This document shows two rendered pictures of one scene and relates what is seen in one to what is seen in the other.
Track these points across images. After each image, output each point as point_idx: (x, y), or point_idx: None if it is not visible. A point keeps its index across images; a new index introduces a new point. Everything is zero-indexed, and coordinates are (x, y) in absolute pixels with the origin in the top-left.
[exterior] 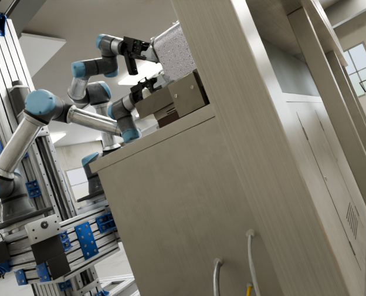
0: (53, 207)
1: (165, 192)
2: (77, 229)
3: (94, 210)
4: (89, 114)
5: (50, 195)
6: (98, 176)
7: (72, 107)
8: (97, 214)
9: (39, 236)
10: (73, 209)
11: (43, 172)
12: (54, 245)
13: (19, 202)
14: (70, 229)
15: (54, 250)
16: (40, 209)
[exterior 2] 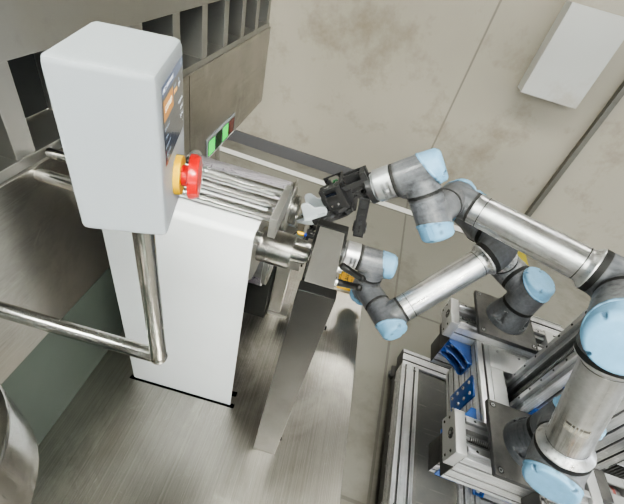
0: (479, 332)
1: None
2: (469, 379)
3: (482, 407)
4: (446, 266)
5: (535, 355)
6: (526, 420)
7: (475, 246)
8: (478, 413)
9: (443, 312)
10: (520, 398)
11: (561, 334)
12: (444, 336)
13: (498, 301)
14: (472, 370)
15: (442, 338)
16: (478, 318)
